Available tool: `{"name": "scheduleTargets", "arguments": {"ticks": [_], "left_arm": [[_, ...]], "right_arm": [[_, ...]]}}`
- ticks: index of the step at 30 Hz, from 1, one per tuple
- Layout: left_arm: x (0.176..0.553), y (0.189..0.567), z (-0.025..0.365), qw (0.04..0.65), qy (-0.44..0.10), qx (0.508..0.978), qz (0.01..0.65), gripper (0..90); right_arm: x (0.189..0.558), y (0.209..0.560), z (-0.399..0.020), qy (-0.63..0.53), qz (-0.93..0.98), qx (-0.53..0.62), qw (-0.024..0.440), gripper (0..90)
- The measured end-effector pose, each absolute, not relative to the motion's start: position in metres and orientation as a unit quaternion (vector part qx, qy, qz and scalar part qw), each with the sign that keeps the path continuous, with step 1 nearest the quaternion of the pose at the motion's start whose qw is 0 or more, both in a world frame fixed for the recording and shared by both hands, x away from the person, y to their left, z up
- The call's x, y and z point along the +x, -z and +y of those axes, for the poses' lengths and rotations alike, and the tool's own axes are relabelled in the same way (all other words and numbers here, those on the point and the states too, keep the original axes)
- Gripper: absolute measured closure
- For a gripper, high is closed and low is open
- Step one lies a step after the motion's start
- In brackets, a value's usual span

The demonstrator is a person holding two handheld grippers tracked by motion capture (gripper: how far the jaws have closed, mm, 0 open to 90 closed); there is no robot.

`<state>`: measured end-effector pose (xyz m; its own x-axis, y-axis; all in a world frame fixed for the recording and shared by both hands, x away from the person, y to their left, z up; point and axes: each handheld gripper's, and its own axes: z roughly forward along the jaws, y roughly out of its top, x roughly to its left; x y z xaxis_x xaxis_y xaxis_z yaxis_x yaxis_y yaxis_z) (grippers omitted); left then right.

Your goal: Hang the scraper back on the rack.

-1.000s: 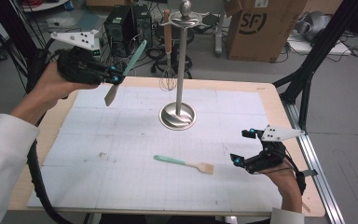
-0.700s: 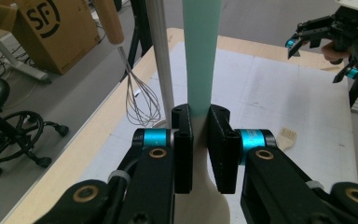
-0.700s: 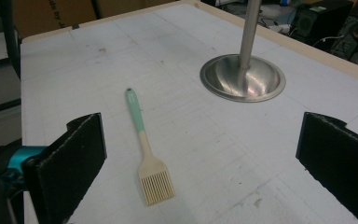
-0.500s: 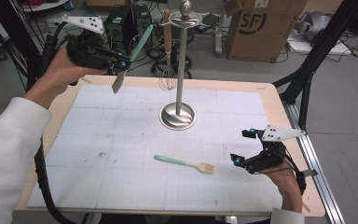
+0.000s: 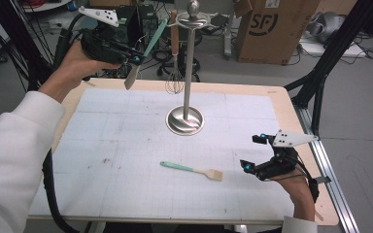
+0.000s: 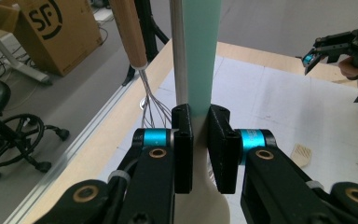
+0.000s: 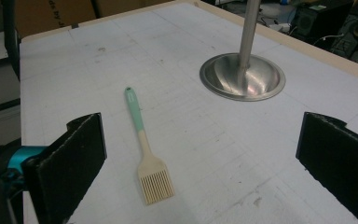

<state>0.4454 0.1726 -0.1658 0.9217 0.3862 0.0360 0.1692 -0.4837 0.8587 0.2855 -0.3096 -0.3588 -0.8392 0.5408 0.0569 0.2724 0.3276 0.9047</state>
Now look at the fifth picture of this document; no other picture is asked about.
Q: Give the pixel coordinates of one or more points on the large printed cardboard box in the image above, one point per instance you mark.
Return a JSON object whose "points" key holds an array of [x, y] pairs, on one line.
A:
{"points": [[272, 42]]}

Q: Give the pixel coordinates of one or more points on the white long power strip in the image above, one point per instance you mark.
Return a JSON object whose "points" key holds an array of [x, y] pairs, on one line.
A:
{"points": [[228, 42]]}

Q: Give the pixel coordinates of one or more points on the white flat sheet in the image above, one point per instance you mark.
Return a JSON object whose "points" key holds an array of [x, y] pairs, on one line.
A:
{"points": [[311, 48]]}

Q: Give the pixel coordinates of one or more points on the aluminium rail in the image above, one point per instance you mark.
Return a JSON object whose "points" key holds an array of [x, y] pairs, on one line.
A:
{"points": [[333, 194]]}

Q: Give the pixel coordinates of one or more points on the person's right hand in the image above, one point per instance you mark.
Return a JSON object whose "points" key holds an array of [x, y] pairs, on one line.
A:
{"points": [[301, 197]]}

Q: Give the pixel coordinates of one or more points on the white grid mat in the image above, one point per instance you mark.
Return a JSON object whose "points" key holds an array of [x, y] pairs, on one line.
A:
{"points": [[142, 194]]}

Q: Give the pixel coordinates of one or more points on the plain cardboard box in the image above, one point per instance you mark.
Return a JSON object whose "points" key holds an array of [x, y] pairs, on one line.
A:
{"points": [[336, 6]]}

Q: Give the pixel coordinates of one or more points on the black frame post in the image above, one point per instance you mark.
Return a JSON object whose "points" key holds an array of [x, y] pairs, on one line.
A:
{"points": [[336, 48], [9, 35]]}

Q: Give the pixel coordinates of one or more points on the steel utensil stand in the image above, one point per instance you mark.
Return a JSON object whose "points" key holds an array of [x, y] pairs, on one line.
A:
{"points": [[185, 124]]}

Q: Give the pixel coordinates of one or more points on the grey cloth bundle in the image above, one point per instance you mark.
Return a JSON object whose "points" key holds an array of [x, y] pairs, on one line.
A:
{"points": [[328, 24]]}

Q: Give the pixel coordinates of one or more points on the teal and cream basting brush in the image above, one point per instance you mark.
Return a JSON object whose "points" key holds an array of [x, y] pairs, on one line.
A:
{"points": [[178, 166]]}

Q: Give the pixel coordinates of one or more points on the small cardboard box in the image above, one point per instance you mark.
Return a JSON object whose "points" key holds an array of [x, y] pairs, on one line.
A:
{"points": [[110, 2]]}

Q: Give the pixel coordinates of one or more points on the person's left hand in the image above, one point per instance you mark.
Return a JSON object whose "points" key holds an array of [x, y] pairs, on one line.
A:
{"points": [[68, 71]]}

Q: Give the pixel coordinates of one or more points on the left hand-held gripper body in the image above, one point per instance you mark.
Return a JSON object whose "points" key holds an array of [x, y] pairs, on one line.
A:
{"points": [[100, 45]]}

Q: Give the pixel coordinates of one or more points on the plain black computer tower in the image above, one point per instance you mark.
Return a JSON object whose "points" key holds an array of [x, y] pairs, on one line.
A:
{"points": [[147, 19]]}

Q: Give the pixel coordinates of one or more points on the round white table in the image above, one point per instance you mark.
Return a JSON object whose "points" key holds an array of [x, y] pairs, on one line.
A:
{"points": [[45, 6]]}

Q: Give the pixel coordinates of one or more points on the black computer tower green label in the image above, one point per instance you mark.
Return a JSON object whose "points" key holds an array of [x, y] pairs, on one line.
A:
{"points": [[131, 32]]}

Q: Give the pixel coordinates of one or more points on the blue tape roll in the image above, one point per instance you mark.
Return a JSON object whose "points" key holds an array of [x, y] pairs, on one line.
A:
{"points": [[72, 5]]}

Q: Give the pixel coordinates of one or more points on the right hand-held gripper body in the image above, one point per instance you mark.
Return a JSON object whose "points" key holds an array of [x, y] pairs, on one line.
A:
{"points": [[281, 165]]}

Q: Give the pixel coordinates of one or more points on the teal and cream silicone spatula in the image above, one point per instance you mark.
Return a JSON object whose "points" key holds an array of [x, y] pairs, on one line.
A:
{"points": [[155, 37]]}

